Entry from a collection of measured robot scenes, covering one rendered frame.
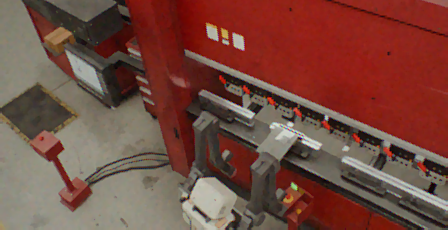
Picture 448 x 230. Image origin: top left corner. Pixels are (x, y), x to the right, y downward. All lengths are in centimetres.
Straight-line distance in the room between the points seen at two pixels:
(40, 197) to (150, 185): 104
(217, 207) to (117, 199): 197
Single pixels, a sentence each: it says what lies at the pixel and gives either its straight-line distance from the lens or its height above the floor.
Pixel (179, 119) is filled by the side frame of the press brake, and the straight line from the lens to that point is 358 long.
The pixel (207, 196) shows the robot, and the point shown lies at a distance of 246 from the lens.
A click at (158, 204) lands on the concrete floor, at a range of 414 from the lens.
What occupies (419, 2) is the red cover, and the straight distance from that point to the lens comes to 214.
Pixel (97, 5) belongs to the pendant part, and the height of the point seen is 195.
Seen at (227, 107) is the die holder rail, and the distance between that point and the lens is 341.
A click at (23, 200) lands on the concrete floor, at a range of 464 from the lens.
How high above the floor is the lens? 340
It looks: 45 degrees down
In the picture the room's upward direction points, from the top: 7 degrees counter-clockwise
